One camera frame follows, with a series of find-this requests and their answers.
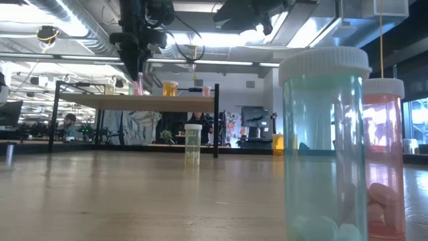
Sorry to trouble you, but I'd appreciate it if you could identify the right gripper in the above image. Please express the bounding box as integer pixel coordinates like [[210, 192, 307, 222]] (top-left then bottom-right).
[[213, 0, 292, 37]]

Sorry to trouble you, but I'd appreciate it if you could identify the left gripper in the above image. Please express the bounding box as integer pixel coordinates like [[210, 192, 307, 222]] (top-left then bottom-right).
[[108, 0, 176, 82]]

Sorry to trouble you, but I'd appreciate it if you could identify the large orange medicine bottle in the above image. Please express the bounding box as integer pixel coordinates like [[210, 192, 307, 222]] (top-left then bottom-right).
[[163, 80, 179, 97]]

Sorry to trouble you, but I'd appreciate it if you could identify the long fluorescent tube light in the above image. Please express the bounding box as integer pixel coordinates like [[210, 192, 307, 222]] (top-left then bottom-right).
[[146, 57, 282, 67]]

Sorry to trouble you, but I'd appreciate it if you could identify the white draped cover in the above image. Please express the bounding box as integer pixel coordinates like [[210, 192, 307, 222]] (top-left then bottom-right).
[[102, 110, 163, 146]]

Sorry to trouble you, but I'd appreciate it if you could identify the small potted plant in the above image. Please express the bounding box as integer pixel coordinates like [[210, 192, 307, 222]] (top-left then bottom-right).
[[159, 129, 174, 145]]

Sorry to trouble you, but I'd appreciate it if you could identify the person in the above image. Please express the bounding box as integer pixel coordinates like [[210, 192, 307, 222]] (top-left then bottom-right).
[[62, 112, 78, 141], [187, 112, 215, 145]]

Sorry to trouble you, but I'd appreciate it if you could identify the black screen on stand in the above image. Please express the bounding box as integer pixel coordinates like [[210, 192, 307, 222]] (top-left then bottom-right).
[[241, 105, 270, 129]]

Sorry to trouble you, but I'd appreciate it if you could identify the floral patterned cloth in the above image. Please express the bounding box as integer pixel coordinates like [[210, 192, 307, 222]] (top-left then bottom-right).
[[225, 111, 242, 148]]

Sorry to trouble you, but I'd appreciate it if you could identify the black computer monitor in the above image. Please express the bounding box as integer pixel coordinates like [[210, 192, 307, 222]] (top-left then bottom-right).
[[0, 100, 23, 127]]

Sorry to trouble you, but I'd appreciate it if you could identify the wooden shelf black frame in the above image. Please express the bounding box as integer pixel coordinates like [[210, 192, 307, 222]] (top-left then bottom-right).
[[46, 80, 220, 159]]

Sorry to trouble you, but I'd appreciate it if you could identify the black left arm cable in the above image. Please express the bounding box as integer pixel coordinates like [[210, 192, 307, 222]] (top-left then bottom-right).
[[165, 13, 207, 63]]

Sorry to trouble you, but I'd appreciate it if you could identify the black round device yellow cable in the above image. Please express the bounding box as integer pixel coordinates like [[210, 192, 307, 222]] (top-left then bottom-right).
[[35, 25, 60, 46]]

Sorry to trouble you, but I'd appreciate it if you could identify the grey metal post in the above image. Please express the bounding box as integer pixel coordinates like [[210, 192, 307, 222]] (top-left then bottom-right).
[[4, 143, 15, 167]]

